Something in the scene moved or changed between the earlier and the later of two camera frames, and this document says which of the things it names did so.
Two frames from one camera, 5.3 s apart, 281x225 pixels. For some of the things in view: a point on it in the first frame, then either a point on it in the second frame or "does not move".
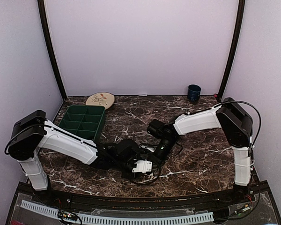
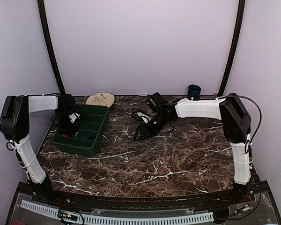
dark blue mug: (193, 93) does not move
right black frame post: (241, 12) does not move
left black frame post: (41, 7) does not move
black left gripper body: (121, 165) -> (63, 123)
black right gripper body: (166, 148) -> (156, 127)
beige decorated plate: (106, 99) does not move
